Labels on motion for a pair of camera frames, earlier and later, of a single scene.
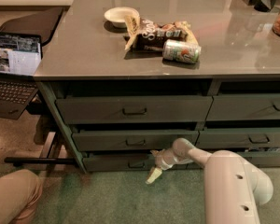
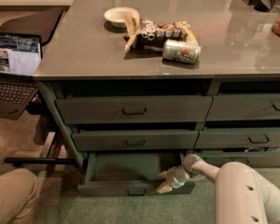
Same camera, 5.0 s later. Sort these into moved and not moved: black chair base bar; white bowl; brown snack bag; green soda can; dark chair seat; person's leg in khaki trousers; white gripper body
Moved: white gripper body
Not moved: black chair base bar; white bowl; green soda can; brown snack bag; person's leg in khaki trousers; dark chair seat
